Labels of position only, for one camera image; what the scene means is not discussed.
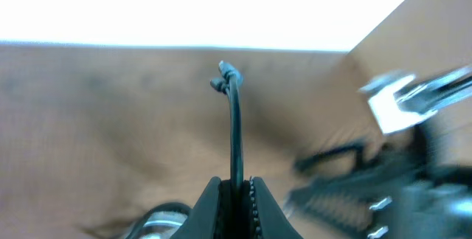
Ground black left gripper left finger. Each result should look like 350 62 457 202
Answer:
179 177 221 239

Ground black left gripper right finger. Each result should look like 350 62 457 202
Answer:
249 177 302 239

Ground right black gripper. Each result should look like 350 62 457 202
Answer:
287 128 471 238

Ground black thin usb cable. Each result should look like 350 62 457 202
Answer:
209 60 245 188

